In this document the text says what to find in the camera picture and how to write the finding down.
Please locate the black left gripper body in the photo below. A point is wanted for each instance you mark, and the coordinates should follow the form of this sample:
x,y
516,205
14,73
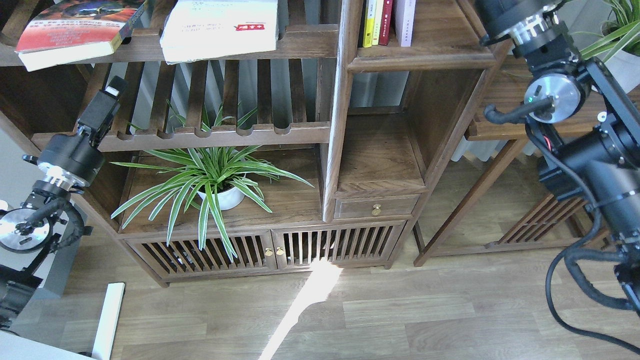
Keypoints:
x,y
74,161

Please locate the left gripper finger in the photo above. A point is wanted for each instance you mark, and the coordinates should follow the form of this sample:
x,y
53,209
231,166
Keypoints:
x,y
115,88

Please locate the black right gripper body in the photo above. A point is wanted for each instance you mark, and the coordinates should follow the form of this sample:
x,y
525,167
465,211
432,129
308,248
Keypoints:
x,y
519,20

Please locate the red cover book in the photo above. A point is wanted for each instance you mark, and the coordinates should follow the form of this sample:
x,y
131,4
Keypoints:
x,y
74,30

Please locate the pale pink book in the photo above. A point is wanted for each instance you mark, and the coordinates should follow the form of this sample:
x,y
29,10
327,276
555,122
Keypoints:
x,y
404,15

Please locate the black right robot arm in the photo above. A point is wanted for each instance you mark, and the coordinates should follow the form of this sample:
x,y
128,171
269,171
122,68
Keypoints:
x,y
601,167

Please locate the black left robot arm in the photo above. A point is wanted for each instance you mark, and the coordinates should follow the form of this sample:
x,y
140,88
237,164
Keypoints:
x,y
47,220

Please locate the potted plant white pot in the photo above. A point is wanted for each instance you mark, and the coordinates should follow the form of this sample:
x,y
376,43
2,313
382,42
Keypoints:
x,y
608,30

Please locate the white book red label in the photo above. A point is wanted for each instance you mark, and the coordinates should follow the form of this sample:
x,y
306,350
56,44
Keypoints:
x,y
211,29

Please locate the dark red book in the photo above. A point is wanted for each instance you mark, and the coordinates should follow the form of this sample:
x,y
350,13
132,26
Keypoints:
x,y
384,33

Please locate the cream yellow book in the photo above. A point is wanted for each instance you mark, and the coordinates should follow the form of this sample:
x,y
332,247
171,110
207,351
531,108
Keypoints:
x,y
379,5

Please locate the spider plant white pot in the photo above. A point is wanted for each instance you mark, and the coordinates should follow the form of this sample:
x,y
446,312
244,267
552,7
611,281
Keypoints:
x,y
199,176

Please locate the dark wooden bookshelf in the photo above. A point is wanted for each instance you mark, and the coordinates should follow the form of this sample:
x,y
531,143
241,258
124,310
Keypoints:
x,y
371,129

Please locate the white table leg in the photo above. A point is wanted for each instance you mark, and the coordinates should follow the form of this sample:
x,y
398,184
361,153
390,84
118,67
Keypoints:
x,y
108,321

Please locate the wooden side table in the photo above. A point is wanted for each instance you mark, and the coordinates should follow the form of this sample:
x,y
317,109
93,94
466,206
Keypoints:
x,y
546,216

